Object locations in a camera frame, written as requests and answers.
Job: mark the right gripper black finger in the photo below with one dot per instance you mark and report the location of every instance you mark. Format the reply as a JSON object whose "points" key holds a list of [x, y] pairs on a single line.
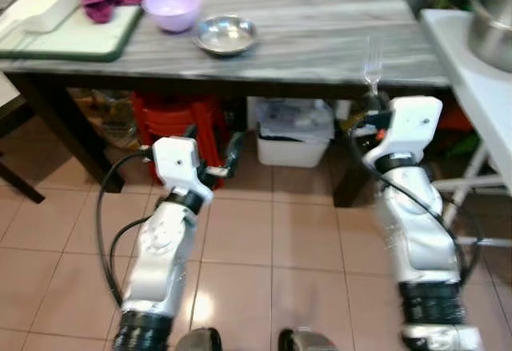
{"points": [[367, 101], [378, 101]]}

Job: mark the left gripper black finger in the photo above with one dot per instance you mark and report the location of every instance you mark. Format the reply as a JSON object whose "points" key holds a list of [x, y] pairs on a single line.
{"points": [[234, 153], [190, 132]]}

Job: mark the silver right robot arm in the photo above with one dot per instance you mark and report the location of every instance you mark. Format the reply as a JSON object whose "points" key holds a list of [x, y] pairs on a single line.
{"points": [[416, 223]]}

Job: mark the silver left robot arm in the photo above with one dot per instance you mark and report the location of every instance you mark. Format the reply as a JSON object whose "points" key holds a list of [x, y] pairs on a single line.
{"points": [[160, 255]]}

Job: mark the red plastic stool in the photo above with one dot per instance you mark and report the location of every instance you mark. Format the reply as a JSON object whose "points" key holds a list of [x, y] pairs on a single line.
{"points": [[172, 123]]}

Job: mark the white storage bin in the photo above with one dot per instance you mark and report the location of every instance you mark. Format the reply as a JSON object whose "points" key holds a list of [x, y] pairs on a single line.
{"points": [[294, 139]]}

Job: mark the white folding table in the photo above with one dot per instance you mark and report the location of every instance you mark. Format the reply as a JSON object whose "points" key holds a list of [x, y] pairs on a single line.
{"points": [[472, 87]]}

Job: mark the shallow steel dish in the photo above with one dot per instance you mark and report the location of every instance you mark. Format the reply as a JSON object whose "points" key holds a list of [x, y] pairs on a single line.
{"points": [[226, 35]]}

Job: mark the large steel mixing bowl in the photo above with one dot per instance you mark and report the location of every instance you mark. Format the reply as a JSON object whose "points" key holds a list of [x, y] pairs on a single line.
{"points": [[492, 27]]}

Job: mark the green cutting board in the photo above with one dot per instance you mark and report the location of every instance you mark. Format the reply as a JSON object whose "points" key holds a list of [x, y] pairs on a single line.
{"points": [[80, 41]]}

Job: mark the black robot left foot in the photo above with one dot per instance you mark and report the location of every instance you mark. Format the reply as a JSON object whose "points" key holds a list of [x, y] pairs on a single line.
{"points": [[200, 341]]}

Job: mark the black robot foot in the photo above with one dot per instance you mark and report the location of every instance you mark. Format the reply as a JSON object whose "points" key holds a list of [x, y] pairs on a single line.
{"points": [[308, 341], [200, 341]]}

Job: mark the black robot right foot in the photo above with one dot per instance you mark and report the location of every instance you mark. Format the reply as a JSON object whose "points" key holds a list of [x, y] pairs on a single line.
{"points": [[308, 341]]}

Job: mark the white plastic scoop tray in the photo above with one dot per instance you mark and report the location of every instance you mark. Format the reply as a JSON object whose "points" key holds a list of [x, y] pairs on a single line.
{"points": [[44, 3]]}

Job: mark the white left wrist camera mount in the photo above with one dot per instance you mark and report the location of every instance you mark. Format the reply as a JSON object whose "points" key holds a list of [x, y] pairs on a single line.
{"points": [[176, 163]]}

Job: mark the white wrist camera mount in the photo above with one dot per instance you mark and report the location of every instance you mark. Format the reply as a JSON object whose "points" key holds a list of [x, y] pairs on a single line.
{"points": [[412, 127], [176, 163]]}

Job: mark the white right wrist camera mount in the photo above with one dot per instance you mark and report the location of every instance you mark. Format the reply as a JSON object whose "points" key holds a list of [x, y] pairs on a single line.
{"points": [[412, 127]]}

